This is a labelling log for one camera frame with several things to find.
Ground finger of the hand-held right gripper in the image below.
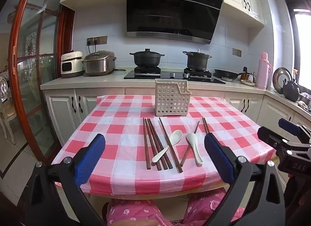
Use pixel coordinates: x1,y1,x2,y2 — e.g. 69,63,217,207
257,126,295,158
278,118,311,144

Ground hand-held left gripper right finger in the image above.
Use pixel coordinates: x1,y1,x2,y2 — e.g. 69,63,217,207
204,134,287,226

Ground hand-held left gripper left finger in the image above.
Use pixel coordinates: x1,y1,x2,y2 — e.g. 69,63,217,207
23,133,107,226

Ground white ceramic soup spoon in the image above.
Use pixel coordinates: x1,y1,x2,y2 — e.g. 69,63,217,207
186,132,204,167
152,129,183,163

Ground white plastic utensil basket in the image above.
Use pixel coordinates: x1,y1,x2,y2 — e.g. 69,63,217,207
155,79,191,117

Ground person's right forearm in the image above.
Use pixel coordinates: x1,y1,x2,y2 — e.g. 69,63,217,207
283,173,311,226

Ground black kettle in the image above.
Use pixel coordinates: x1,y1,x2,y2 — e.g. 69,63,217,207
282,80,300,102

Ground red white checkered tablecloth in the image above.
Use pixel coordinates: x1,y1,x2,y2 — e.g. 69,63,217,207
51,95,277,196

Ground stainless steel pot lid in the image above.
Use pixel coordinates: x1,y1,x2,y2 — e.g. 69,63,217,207
272,67,293,94

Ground pink thermos flask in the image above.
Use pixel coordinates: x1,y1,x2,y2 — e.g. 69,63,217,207
256,52,274,89

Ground person's pink pajama pants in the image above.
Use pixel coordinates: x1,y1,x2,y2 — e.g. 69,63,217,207
102,188,246,226

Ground black wok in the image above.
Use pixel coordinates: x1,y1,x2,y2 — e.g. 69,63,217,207
214,69,243,82

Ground beige kitchen countertop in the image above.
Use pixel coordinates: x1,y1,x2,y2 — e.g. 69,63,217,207
40,70,311,119

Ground kitchen window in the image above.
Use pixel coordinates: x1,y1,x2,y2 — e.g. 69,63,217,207
285,0,311,88

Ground black glass gas stove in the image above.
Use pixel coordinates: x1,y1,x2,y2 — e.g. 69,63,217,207
124,67,226,85

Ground silver rice cooker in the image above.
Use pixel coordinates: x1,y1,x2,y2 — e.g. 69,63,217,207
84,50,117,77

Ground white countertop cooker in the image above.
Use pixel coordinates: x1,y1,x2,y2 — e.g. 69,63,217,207
61,51,85,79

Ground white ornate dining chair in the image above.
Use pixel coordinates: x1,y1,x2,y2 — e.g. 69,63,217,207
0,76,17,144

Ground black stock pot with lid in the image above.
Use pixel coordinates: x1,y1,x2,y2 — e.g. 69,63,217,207
183,48,212,71

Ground black casserole pot with lid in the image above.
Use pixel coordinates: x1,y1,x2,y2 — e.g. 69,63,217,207
129,48,165,67

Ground wooden framed glass door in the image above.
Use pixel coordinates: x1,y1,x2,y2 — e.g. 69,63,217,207
7,0,76,166

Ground black range hood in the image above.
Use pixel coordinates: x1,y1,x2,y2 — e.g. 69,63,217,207
126,0,224,45

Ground cream table frame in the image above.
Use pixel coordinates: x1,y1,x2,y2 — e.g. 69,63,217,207
85,185,234,203

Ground triple wall power socket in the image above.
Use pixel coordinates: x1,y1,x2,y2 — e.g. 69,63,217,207
87,36,108,46

